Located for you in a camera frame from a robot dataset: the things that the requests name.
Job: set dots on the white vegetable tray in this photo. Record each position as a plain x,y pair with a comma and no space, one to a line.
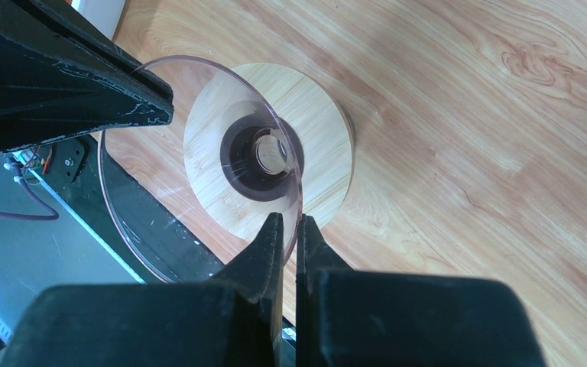
103,14

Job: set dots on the round wooden dripper holder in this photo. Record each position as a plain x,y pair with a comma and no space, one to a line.
266,138

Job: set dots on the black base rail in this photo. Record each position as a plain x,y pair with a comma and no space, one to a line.
140,224

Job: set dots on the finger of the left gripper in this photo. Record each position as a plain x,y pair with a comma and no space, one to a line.
61,78

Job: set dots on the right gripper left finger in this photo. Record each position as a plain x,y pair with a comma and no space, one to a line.
232,319

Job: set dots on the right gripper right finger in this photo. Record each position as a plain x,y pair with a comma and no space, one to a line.
347,317

